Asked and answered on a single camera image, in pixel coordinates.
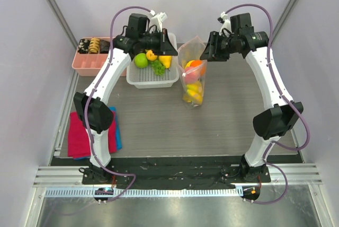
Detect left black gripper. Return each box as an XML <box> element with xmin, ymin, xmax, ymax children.
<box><xmin>138</xmin><ymin>29</ymin><xmax>178</xmax><ymax>56</ymax></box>

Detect orange fruit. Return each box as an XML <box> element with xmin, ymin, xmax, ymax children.
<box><xmin>190</xmin><ymin>60</ymin><xmax>207</xmax><ymax>76</ymax></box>

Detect clear pink zip top bag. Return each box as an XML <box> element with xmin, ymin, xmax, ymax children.
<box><xmin>175</xmin><ymin>36</ymin><xmax>207</xmax><ymax>109</ymax></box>

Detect yellow lemon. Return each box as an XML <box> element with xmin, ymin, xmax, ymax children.
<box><xmin>185</xmin><ymin>60</ymin><xmax>195</xmax><ymax>68</ymax></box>

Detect pink peach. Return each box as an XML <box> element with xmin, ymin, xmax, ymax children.
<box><xmin>183</xmin><ymin>67</ymin><xmax>200</xmax><ymax>84</ymax></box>

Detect yellow banana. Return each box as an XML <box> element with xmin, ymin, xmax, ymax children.
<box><xmin>183</xmin><ymin>81</ymin><xmax>203</xmax><ymax>105</ymax></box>

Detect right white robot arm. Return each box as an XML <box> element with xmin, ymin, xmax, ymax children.
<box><xmin>200</xmin><ymin>12</ymin><xmax>304</xmax><ymax>182</ymax></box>

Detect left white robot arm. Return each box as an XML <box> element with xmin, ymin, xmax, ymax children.
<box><xmin>74</xmin><ymin>11</ymin><xmax>177</xmax><ymax>184</ymax></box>

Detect yellow pear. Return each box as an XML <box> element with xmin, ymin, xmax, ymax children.
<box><xmin>158</xmin><ymin>56</ymin><xmax>172</xmax><ymax>69</ymax></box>

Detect small yellow pepper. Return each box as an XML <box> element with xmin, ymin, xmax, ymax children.
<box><xmin>146</xmin><ymin>50</ymin><xmax>158</xmax><ymax>62</ymax></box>

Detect green grapes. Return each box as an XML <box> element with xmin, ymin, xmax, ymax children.
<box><xmin>150</xmin><ymin>60</ymin><xmax>166</xmax><ymax>76</ymax></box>

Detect green apple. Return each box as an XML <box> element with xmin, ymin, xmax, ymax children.
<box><xmin>134</xmin><ymin>53</ymin><xmax>148</xmax><ymax>68</ymax></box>

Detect white plastic fruit basket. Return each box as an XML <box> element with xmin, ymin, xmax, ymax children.
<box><xmin>126</xmin><ymin>32</ymin><xmax>180</xmax><ymax>89</ymax></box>

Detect dark chocolate cake slice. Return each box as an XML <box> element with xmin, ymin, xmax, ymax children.
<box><xmin>100</xmin><ymin>39</ymin><xmax>110</xmax><ymax>54</ymax></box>

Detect tan swirl pastry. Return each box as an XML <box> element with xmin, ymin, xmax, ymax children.
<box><xmin>88</xmin><ymin>37</ymin><xmax>100</xmax><ymax>54</ymax></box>

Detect dark sushi roll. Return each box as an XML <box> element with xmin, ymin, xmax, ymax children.
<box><xmin>77</xmin><ymin>38</ymin><xmax>90</xmax><ymax>54</ymax></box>

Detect pink divided tray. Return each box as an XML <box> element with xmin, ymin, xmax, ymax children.
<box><xmin>72</xmin><ymin>37</ymin><xmax>128</xmax><ymax>77</ymax></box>

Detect blue folded cloth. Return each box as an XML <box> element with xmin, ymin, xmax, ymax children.
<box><xmin>110</xmin><ymin>107</ymin><xmax>122</xmax><ymax>150</ymax></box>

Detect red folded cloth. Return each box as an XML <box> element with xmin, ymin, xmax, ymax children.
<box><xmin>67</xmin><ymin>112</ymin><xmax>118</xmax><ymax>160</ymax></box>

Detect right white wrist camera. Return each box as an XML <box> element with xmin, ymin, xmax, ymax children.
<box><xmin>217</xmin><ymin>12</ymin><xmax>232</xmax><ymax>37</ymax></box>

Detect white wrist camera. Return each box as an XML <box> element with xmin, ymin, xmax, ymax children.
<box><xmin>217</xmin><ymin>12</ymin><xmax>232</xmax><ymax>37</ymax></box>
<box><xmin>148</xmin><ymin>10</ymin><xmax>167</xmax><ymax>33</ymax></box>

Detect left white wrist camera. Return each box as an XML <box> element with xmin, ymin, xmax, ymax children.
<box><xmin>148</xmin><ymin>10</ymin><xmax>167</xmax><ymax>33</ymax></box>

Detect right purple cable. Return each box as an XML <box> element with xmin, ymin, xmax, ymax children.
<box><xmin>222</xmin><ymin>4</ymin><xmax>311</xmax><ymax>205</ymax></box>

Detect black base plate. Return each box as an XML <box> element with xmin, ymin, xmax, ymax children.
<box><xmin>50</xmin><ymin>156</ymin><xmax>302</xmax><ymax>189</ymax></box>

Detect white slotted cable duct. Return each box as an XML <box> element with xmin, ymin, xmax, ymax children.
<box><xmin>45</xmin><ymin>186</ymin><xmax>243</xmax><ymax>198</ymax></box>

